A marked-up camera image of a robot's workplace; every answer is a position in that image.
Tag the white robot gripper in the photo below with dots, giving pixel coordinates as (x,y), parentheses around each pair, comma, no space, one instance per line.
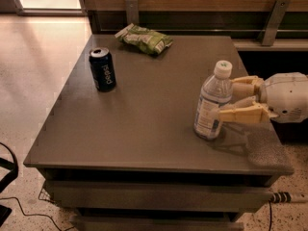
(286,97)

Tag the clear plastic water bottle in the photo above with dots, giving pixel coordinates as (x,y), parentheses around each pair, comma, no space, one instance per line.
(215,92)

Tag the green jalapeno chip bag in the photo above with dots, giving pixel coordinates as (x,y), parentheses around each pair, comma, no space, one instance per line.
(148,41)

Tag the upper grey drawer front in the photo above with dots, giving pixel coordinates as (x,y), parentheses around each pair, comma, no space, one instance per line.
(158,197)

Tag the grey drawer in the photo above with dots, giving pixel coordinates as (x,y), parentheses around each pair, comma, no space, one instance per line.
(158,197)
(148,224)

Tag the grey drawer cabinet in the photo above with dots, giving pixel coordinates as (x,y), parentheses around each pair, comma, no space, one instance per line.
(142,130)

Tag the blue Pepsi soda can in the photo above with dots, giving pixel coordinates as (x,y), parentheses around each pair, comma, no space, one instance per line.
(102,69)

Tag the lower grey drawer front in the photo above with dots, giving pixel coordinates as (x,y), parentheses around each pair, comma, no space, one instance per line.
(148,224)

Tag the black chair base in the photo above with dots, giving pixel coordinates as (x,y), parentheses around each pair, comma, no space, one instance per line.
(12,167)

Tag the right metal wall bracket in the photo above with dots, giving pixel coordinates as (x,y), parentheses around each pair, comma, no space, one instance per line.
(274,20)

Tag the metal wall bracket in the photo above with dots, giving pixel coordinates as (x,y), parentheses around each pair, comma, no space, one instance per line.
(132,11)
(274,20)

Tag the left metal wall bracket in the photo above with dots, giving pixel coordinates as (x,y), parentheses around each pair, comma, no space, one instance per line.
(132,11)

